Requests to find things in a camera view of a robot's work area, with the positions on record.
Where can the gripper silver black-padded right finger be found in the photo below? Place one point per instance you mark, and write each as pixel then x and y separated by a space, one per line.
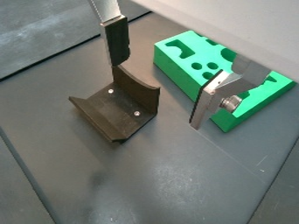
pixel 219 92

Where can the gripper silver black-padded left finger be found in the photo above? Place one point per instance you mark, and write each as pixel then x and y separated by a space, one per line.
pixel 113 29

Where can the black curved holder stand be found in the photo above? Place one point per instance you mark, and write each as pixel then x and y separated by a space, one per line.
pixel 121 107

